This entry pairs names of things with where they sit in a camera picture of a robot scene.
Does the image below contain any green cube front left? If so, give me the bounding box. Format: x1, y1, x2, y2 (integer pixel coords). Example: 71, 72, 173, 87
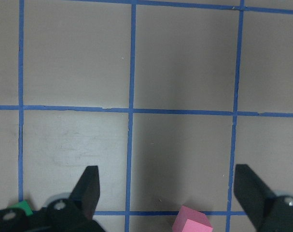
8, 200, 33, 217

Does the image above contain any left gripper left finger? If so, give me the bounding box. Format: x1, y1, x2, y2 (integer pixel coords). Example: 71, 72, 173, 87
40, 166, 104, 232

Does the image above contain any pink cube centre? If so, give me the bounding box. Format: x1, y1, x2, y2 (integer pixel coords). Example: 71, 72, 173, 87
172, 205, 213, 232

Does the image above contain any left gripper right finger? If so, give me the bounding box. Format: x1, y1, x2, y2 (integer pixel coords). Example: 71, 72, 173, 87
234, 164, 293, 232

